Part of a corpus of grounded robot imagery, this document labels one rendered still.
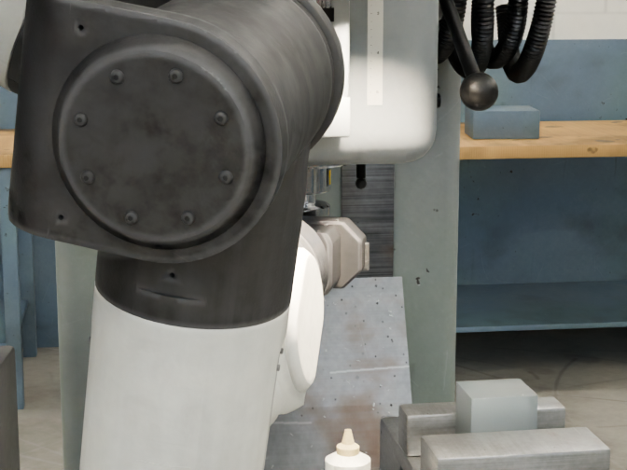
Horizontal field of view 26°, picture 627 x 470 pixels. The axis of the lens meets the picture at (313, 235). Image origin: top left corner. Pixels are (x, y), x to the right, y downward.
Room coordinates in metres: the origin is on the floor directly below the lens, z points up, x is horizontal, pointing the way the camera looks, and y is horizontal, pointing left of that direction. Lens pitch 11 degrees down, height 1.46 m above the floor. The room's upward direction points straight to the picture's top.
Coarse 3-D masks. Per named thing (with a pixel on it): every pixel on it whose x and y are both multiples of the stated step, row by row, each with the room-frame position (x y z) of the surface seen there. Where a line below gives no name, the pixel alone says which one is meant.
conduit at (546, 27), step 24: (456, 0) 1.35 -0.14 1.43; (480, 0) 1.34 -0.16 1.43; (528, 0) 1.36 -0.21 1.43; (552, 0) 1.34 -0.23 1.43; (480, 24) 1.35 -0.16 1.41; (504, 24) 1.50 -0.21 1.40; (480, 48) 1.36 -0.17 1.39; (504, 48) 1.38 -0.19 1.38; (528, 48) 1.37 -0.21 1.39; (456, 72) 1.44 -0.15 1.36; (528, 72) 1.39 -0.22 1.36
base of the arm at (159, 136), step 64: (64, 0) 0.51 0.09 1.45; (128, 0) 0.57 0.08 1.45; (64, 64) 0.51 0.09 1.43; (128, 64) 0.50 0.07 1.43; (192, 64) 0.50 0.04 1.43; (256, 64) 0.51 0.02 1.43; (64, 128) 0.51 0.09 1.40; (128, 128) 0.51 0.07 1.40; (192, 128) 0.50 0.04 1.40; (256, 128) 0.50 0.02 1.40; (320, 128) 0.63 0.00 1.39; (64, 192) 0.52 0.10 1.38; (128, 192) 0.51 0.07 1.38; (192, 192) 0.51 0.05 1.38; (256, 192) 0.51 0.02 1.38; (128, 256) 0.52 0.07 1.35; (192, 256) 0.52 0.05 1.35
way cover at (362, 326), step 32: (352, 288) 1.50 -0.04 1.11; (384, 288) 1.51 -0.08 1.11; (352, 320) 1.48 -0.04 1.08; (384, 320) 1.49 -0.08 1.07; (320, 352) 1.46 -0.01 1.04; (352, 352) 1.47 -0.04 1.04; (384, 352) 1.47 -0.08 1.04; (320, 384) 1.45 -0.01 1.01; (352, 384) 1.45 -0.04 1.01; (384, 384) 1.46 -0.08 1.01; (288, 416) 1.42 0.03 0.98; (320, 416) 1.43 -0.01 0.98; (352, 416) 1.43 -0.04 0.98; (384, 416) 1.44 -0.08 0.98; (288, 448) 1.40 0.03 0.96; (320, 448) 1.40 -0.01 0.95
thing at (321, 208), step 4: (316, 200) 1.14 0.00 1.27; (320, 200) 1.14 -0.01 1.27; (312, 204) 1.12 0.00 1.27; (316, 204) 1.12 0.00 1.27; (320, 204) 1.12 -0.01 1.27; (324, 204) 1.12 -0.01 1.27; (328, 204) 1.13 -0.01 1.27; (304, 208) 1.11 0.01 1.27; (308, 208) 1.11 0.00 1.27; (312, 208) 1.11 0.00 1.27; (316, 208) 1.11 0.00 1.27; (320, 208) 1.11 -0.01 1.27; (324, 208) 1.12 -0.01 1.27; (328, 208) 1.12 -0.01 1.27; (304, 212) 1.11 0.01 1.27; (308, 212) 1.11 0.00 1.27; (312, 212) 1.11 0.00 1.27; (316, 212) 1.11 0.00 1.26; (320, 212) 1.11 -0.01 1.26; (324, 212) 1.12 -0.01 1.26; (328, 212) 1.12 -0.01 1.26
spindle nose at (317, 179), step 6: (312, 174) 1.11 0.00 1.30; (318, 174) 1.11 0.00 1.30; (324, 174) 1.12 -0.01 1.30; (312, 180) 1.11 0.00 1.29; (318, 180) 1.11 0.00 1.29; (324, 180) 1.12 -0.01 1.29; (306, 186) 1.11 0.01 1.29; (312, 186) 1.11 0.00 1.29; (318, 186) 1.11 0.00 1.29; (324, 186) 1.12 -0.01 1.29; (306, 192) 1.11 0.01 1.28; (312, 192) 1.11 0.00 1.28; (318, 192) 1.11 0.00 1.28; (324, 192) 1.12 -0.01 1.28
